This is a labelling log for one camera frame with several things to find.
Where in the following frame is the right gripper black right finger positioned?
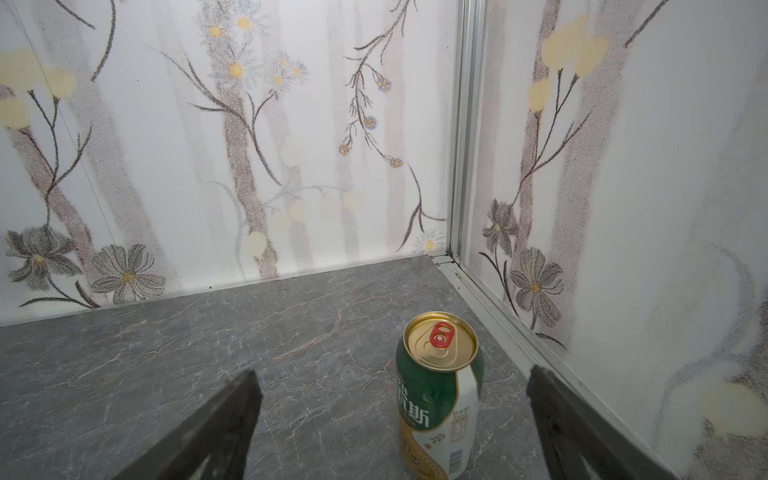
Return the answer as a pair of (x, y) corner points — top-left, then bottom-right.
(527, 365), (677, 479)

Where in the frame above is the green beer can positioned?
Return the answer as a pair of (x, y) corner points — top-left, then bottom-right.
(395, 312), (485, 479)

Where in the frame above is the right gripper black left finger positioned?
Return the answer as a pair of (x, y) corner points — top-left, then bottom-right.
(115, 369), (263, 479)

